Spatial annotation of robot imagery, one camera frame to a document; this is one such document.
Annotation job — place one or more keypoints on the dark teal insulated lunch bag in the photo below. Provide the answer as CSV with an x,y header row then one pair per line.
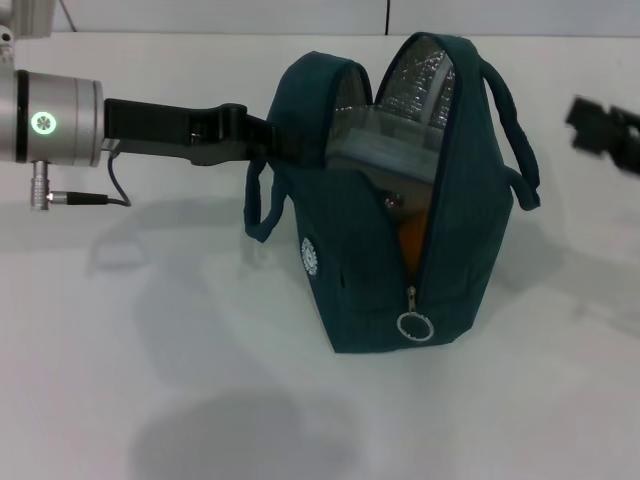
x,y
360,300

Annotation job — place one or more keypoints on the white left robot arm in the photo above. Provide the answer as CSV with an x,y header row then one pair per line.
x,y
65,120

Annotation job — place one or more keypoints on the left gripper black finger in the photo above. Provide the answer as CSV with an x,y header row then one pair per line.
x,y
270,142

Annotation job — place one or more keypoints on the silver camera mount bracket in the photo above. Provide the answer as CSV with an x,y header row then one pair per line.
x,y
6,47

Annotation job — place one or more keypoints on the clear lunch box blue rim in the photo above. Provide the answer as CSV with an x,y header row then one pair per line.
x,y
395,145

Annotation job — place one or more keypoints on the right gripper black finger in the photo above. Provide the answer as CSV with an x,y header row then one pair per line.
x,y
587,111
590,139

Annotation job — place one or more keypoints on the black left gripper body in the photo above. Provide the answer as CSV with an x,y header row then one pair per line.
x,y
150,130

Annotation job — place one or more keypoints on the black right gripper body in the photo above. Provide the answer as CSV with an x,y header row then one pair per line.
x,y
627,145

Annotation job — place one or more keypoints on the orange pear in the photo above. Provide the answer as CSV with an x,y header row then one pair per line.
x,y
414,240

